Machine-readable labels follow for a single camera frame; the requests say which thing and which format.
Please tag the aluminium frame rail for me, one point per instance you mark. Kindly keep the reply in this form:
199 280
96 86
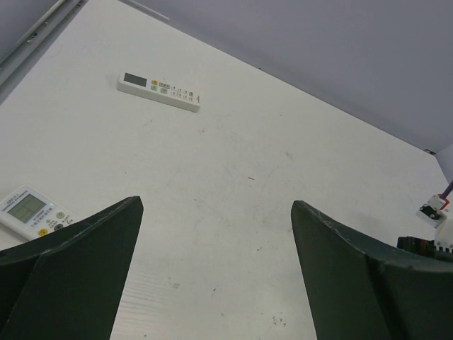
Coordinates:
36 41

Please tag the white remote with display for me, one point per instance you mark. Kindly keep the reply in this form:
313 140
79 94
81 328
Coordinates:
159 91

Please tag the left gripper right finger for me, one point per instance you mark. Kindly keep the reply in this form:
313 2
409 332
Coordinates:
358 290

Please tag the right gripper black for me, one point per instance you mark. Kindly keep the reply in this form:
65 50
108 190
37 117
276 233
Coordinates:
413 250

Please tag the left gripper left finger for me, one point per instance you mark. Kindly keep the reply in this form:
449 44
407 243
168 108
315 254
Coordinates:
68 284

